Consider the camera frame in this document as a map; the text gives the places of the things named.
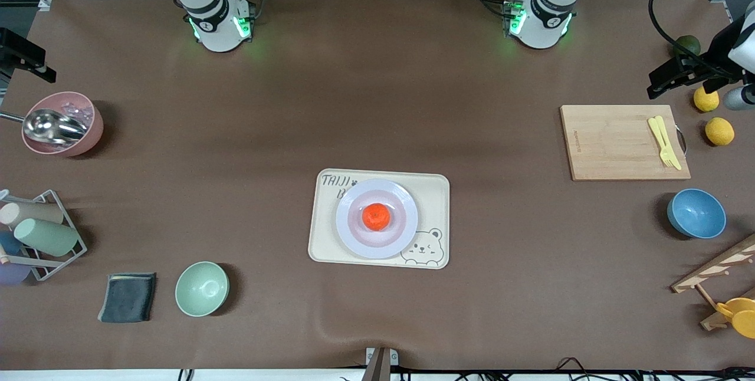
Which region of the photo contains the orange fruit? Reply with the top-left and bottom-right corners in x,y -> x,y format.
362,203 -> 391,232

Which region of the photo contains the lavender round plate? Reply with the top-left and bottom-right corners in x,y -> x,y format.
336,178 -> 419,260

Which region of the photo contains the dark green avocado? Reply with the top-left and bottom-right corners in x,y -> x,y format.
674,35 -> 701,57

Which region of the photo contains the yellow lemon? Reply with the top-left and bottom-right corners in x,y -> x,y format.
705,117 -> 736,146
693,87 -> 720,113

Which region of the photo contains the yellow plastic fork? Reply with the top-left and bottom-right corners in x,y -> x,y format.
648,117 -> 675,168

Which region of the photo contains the metal scoop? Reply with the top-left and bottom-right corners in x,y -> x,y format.
0,109 -> 89,146

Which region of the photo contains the pink bowl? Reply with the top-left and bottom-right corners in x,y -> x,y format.
21,91 -> 105,158

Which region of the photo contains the wooden cutting board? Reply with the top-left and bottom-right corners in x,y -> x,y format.
559,104 -> 692,182

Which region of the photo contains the blue bowl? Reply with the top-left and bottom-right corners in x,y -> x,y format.
667,188 -> 727,239

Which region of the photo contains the beige cup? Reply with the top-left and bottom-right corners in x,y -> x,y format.
0,201 -> 64,227

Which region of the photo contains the mint green cup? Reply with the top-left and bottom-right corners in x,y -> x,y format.
14,218 -> 80,257

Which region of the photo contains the blue cup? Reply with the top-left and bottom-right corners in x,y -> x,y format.
0,231 -> 24,256

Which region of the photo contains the wooden drying rack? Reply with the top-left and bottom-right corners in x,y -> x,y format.
671,234 -> 755,331

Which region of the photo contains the purple cup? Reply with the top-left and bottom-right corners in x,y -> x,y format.
0,262 -> 33,286

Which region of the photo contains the dark grey folded cloth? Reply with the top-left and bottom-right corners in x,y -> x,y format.
97,272 -> 157,324

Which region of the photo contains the yellow mug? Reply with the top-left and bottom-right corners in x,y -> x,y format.
715,297 -> 755,340

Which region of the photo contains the light green bowl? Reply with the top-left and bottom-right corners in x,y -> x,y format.
175,261 -> 230,318

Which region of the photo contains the cream tray with bear print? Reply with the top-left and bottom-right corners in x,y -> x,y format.
307,168 -> 451,270

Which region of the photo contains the brown table mat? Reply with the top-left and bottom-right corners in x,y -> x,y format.
0,0 -> 755,371

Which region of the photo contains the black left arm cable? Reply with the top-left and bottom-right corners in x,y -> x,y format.
648,0 -> 700,57

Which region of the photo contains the grey wire cup rack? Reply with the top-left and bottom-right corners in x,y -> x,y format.
0,189 -> 88,282

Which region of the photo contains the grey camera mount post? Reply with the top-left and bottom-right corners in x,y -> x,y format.
361,347 -> 400,381

